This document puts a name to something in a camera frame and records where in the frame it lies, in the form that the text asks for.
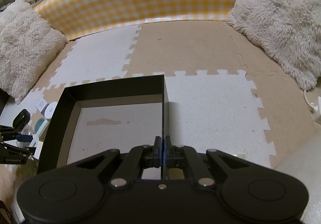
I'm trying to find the white wall socket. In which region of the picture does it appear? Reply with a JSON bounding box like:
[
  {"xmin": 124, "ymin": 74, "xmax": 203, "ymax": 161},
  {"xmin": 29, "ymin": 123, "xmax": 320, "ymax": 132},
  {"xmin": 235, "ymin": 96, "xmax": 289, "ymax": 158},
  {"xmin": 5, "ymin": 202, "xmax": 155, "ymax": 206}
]
[{"xmin": 312, "ymin": 96, "xmax": 321, "ymax": 124}]

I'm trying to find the white round device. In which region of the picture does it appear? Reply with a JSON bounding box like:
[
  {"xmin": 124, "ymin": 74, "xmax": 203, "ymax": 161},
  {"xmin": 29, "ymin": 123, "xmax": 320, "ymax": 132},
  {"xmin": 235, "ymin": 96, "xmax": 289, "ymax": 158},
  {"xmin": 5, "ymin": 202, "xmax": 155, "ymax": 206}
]
[{"xmin": 44, "ymin": 101, "xmax": 58, "ymax": 120}]

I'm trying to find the black cardboard box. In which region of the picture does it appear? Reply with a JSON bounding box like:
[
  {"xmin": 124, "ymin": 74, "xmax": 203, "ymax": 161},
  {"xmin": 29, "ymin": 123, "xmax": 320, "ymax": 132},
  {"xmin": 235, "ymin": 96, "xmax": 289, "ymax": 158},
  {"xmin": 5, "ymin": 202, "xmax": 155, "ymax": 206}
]
[{"xmin": 38, "ymin": 75, "xmax": 169, "ymax": 173}]

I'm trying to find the fluffy white pillow left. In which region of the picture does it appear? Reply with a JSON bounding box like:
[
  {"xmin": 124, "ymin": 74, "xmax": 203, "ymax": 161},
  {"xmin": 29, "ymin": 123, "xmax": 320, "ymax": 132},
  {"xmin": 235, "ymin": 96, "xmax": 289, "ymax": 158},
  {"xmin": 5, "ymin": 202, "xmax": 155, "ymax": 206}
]
[{"xmin": 1, "ymin": 0, "xmax": 67, "ymax": 104}]

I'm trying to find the fluffy white pillow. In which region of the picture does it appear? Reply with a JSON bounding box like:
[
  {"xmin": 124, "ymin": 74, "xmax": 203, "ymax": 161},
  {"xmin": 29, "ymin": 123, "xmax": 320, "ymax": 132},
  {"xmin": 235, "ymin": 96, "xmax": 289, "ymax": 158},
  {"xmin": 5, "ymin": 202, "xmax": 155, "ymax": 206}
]
[
  {"xmin": 1, "ymin": 0, "xmax": 67, "ymax": 104},
  {"xmin": 226, "ymin": 0, "xmax": 320, "ymax": 90}
]

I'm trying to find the white power adapter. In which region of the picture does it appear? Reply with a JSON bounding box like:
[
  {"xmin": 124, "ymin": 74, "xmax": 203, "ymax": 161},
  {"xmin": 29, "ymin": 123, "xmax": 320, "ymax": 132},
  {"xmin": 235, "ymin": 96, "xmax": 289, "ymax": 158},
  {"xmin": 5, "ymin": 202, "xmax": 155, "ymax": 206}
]
[{"xmin": 36, "ymin": 98, "xmax": 49, "ymax": 113}]

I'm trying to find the white cable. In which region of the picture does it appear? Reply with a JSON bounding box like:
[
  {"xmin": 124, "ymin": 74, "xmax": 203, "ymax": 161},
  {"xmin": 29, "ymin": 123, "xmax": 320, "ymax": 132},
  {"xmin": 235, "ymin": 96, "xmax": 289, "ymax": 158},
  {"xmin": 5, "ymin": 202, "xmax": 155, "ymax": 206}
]
[{"xmin": 303, "ymin": 89, "xmax": 317, "ymax": 122}]

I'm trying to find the fluffy white pillow right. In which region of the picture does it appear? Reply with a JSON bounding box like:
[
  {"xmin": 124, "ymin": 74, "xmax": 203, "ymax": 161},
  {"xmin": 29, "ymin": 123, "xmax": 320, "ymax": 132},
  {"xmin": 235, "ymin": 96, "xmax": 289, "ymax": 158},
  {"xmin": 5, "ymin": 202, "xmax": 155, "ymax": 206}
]
[{"xmin": 226, "ymin": 0, "xmax": 320, "ymax": 90}]

